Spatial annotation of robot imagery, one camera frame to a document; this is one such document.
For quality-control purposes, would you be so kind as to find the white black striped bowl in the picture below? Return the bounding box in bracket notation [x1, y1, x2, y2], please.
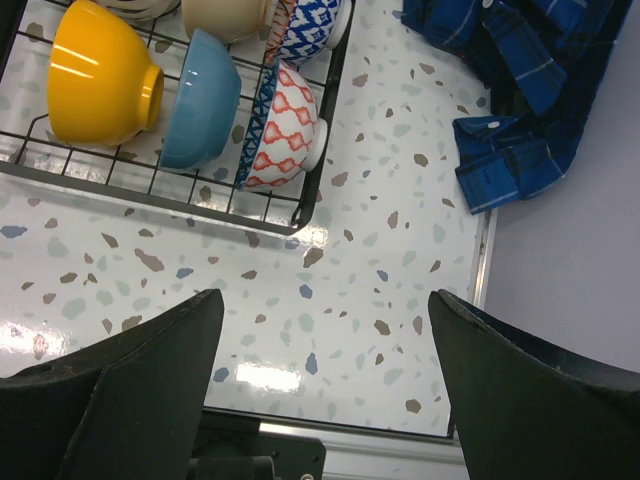
[96, 0, 181, 20]

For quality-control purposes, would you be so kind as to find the yellow rimmed bowl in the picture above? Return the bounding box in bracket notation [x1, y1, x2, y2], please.
[47, 1, 164, 146]

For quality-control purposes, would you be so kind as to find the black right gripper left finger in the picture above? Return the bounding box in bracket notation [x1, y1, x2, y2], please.
[1, 290, 224, 479]

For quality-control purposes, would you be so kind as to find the teal blue bowl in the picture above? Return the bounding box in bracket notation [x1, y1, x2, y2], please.
[159, 28, 241, 172]

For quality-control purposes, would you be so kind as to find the blue plaid shirt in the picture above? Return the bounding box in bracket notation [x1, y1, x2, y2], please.
[400, 0, 631, 214]

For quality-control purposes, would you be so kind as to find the cream beige bowl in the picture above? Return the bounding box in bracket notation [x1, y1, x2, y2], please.
[181, 0, 272, 44]

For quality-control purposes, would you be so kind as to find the blue triangle patterned bowl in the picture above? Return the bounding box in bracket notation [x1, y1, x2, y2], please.
[234, 59, 328, 192]

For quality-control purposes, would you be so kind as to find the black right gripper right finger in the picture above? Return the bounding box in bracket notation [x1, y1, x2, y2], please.
[428, 289, 639, 479]

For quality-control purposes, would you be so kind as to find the red blue patterned bowl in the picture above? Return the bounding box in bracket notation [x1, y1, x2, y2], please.
[264, 0, 353, 66]

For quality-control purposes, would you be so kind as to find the aluminium rail frame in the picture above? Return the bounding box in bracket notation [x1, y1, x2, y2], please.
[200, 203, 485, 478]

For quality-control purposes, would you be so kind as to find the black wire dish rack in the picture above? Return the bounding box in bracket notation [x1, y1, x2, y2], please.
[0, 0, 357, 236]

